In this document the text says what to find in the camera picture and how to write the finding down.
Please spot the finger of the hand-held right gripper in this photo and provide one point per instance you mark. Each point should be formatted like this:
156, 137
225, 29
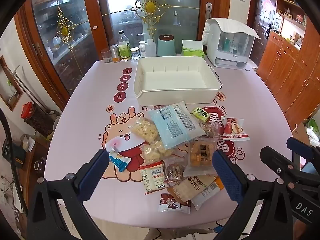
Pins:
302, 147
277, 161

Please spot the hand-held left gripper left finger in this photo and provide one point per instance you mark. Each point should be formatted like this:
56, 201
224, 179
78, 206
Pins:
93, 177

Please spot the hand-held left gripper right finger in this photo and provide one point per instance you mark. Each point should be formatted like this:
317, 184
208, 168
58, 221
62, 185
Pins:
227, 177

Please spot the orange and white snack packet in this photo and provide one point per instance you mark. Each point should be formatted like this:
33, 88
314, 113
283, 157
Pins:
206, 196

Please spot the brown and white snack packet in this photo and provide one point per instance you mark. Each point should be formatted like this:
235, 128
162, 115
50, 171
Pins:
175, 203

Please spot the white plastic bin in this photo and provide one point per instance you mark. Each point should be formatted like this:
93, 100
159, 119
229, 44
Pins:
175, 80

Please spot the cardboard box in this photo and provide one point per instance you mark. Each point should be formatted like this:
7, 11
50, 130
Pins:
301, 133

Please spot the white plastic bag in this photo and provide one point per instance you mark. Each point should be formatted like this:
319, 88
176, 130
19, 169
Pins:
314, 130

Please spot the blue and white candy packet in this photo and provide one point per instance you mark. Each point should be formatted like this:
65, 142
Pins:
120, 161

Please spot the yellow egg yolk pastry packet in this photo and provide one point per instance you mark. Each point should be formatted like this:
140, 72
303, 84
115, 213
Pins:
200, 157

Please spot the tan cracker packet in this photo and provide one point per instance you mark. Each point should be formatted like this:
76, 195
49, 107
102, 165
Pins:
190, 186

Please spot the red and white snack packet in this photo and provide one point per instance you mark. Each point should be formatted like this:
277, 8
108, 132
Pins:
235, 128

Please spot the clear nut packet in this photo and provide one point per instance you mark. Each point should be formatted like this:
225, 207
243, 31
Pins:
210, 130
175, 173

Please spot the white barcode snack packet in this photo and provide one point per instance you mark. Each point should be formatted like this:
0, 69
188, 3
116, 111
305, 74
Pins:
152, 180

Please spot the clear puffed snack packet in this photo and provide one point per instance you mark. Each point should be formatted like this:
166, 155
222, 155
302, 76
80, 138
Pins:
146, 130
155, 152

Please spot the small green snack packet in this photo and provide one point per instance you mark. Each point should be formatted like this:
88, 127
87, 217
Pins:
200, 114

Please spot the light blue snack packet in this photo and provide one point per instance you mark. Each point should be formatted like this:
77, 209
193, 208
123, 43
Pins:
175, 127

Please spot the wooden cabinet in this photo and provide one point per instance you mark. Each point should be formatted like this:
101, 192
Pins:
287, 75

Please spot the clear drinking glass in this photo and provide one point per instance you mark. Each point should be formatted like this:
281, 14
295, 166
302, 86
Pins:
106, 56

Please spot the green tissue box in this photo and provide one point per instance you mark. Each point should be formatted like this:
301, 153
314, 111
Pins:
193, 52

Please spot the white countertop appliance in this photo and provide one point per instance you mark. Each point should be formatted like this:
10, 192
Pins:
225, 42

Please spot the small glass jar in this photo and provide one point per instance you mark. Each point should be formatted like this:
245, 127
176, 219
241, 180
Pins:
135, 54

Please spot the glass bottle with green label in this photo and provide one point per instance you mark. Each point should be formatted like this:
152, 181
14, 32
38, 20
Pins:
124, 48

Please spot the small white pill bottle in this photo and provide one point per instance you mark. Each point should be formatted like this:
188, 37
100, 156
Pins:
142, 49

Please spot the dark wooden door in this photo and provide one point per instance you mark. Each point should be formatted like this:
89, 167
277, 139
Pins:
262, 15

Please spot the white plastic bottle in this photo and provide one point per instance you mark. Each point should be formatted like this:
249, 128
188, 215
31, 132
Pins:
151, 48

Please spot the teal canister with brown lid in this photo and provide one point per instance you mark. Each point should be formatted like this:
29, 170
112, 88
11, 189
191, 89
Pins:
166, 46

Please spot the wood-framed glass door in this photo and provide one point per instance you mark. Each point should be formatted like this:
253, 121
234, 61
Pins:
82, 17

